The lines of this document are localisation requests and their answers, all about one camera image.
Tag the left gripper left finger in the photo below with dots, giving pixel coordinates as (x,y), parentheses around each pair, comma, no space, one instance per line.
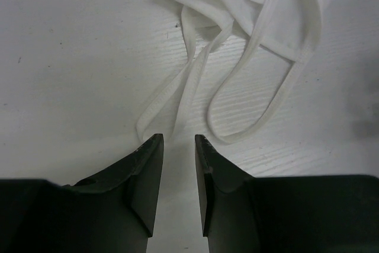
(111,211)

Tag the white tank top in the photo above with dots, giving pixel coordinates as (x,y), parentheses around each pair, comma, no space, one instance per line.
(290,29)

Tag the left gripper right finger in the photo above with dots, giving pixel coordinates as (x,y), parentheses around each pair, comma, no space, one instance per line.
(242,213)

